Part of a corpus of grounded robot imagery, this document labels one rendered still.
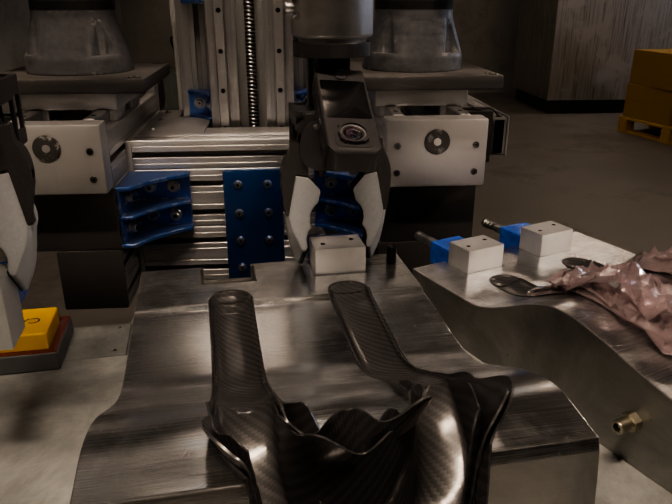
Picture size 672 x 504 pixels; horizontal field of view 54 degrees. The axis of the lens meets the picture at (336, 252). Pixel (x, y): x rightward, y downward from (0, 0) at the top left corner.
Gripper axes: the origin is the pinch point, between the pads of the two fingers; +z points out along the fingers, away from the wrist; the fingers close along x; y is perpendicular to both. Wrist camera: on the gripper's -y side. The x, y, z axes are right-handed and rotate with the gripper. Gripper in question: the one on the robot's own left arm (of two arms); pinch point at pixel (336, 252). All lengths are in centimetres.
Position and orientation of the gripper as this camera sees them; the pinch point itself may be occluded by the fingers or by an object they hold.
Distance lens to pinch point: 65.5
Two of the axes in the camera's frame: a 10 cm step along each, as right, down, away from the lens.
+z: 0.0, 9.3, 3.7
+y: -1.9, -3.6, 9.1
